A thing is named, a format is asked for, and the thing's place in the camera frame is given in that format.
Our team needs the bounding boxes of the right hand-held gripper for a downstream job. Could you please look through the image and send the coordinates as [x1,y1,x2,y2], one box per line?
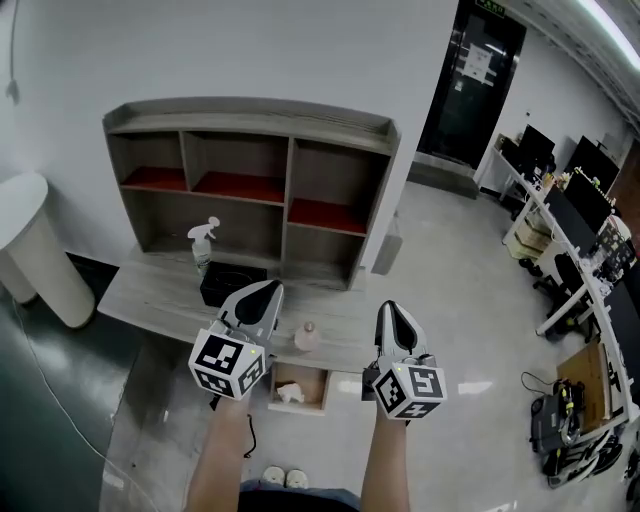
[361,299,448,422]

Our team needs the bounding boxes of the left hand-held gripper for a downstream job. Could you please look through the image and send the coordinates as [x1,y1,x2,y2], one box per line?
[188,278,286,402]

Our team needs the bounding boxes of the wooden bin with white cloth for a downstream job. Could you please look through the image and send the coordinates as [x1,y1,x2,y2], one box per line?
[267,361,332,414]

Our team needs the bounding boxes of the person's left forearm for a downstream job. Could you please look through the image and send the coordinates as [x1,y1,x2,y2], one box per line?
[183,394,257,512]

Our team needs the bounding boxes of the person's right forearm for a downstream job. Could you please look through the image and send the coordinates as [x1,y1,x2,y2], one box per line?
[356,415,420,512]

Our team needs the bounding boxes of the black tissue box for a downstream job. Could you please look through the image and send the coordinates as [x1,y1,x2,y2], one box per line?
[199,261,269,308]

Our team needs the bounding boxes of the pink glass jar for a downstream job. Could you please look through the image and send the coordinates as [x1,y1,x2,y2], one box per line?
[293,321,322,354]

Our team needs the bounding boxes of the clear spray bottle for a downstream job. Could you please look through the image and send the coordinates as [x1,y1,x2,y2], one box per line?
[186,215,223,277]

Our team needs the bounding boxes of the grey leaning panel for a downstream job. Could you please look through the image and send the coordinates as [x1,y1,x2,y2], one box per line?
[371,213,404,277]

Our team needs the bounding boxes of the grey wooden desk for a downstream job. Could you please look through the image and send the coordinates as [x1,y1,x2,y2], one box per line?
[96,247,387,374]

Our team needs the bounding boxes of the stacked cardboard boxes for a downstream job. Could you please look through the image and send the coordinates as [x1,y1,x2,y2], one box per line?
[513,213,552,257]

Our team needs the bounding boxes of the black office chair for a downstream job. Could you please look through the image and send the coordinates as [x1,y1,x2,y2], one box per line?
[531,253,587,322]

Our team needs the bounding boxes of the black equipment case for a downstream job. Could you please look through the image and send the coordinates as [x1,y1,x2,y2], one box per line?
[528,381,585,455]

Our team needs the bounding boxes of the long white office desk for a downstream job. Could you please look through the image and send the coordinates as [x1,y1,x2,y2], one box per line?
[478,144,640,451]

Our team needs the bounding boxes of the brown flat board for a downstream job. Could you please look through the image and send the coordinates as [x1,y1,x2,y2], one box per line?
[556,341,615,437]

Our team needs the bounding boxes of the grey wooden shelf unit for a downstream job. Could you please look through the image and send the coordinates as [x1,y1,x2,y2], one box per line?
[101,96,403,293]

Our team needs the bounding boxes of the person's blue denim shorts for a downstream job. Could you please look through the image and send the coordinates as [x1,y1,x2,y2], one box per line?
[238,486,362,512]

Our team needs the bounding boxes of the black computer monitor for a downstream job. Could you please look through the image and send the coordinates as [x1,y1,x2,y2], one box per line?
[563,135,622,195]
[542,171,615,250]
[518,123,557,172]

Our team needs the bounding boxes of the black door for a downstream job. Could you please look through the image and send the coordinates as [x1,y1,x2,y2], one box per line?
[415,0,528,169]

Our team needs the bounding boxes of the white round table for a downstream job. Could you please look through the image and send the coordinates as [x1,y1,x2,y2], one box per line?
[0,171,97,330]

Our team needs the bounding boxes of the white paper notice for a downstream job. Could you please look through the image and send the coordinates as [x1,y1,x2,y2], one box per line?
[461,43,497,85]

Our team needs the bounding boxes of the ceiling tube light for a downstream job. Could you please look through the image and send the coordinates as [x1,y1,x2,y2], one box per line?
[579,0,640,69]

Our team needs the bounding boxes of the black wrist strap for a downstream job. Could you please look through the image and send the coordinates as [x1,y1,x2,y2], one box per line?
[242,413,259,459]

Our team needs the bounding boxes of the black floor cable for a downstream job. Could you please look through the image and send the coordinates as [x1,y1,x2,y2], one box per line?
[520,370,557,397]

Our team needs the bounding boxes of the white floor cable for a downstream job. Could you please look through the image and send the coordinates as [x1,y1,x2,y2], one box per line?
[10,298,157,512]

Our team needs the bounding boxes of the wall cable with socket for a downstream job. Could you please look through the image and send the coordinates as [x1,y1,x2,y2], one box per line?
[3,0,24,105]

